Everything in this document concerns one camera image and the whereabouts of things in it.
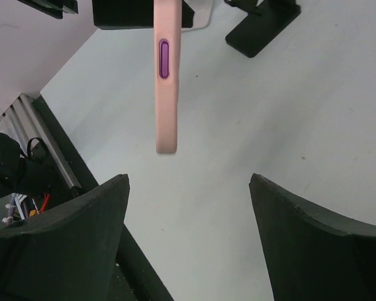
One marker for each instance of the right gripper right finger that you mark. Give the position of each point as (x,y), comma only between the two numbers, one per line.
(312,253)

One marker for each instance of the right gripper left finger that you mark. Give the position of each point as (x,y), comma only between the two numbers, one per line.
(26,248)

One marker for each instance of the black block phone stand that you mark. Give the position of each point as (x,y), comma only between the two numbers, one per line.
(264,22)

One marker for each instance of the pink case phone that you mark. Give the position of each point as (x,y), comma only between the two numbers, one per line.
(167,43)

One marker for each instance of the clear acrylic phone stand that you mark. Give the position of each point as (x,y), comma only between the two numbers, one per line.
(202,13)

